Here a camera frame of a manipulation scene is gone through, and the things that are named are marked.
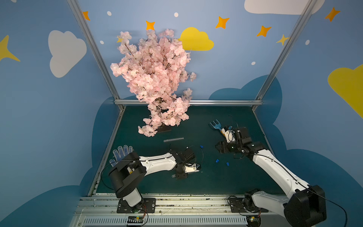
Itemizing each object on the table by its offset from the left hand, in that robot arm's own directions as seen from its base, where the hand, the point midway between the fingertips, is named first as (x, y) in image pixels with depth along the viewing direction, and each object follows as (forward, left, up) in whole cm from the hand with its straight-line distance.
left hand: (184, 169), depth 87 cm
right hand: (+12, -23, +13) cm, 29 cm away
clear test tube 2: (-5, +6, +2) cm, 8 cm away
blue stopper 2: (+6, -22, 0) cm, 23 cm away
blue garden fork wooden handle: (+34, -25, +1) cm, 42 cm away
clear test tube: (+22, +8, -1) cm, 23 cm away
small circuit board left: (-26, +25, -3) cm, 37 cm away
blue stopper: (+16, -12, 0) cm, 20 cm away
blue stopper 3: (+4, -28, 0) cm, 29 cm away
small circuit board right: (-25, -37, -3) cm, 45 cm away
